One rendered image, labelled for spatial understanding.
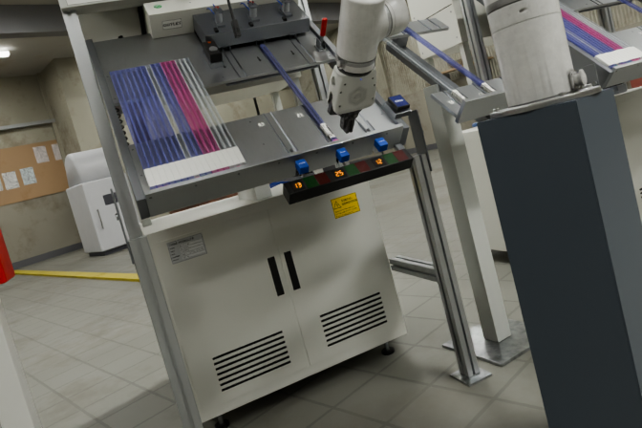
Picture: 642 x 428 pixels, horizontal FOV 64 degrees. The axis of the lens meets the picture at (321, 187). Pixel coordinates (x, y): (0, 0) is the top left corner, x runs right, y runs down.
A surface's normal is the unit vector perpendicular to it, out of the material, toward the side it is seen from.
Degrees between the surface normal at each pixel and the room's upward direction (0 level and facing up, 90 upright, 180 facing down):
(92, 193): 90
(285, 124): 44
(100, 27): 90
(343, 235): 90
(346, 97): 134
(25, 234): 90
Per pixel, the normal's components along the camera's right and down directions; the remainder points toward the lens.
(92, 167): 0.55, -0.42
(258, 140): 0.07, -0.70
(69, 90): 0.66, -0.11
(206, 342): 0.36, -0.02
